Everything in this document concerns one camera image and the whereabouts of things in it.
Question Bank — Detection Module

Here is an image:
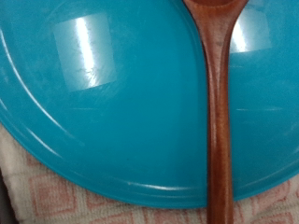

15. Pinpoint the blue plate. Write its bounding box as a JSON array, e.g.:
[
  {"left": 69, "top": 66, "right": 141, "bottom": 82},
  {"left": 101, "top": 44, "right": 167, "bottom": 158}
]
[{"left": 0, "top": 0, "right": 299, "bottom": 209}]

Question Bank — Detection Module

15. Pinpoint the brown wooden spoon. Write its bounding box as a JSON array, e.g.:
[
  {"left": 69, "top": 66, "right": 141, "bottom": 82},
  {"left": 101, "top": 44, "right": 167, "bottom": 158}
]
[{"left": 181, "top": 0, "right": 250, "bottom": 224}]

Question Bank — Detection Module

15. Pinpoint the pink checked towel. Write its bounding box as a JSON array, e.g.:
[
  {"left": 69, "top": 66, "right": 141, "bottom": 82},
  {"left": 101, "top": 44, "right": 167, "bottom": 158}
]
[{"left": 0, "top": 124, "right": 299, "bottom": 224}]

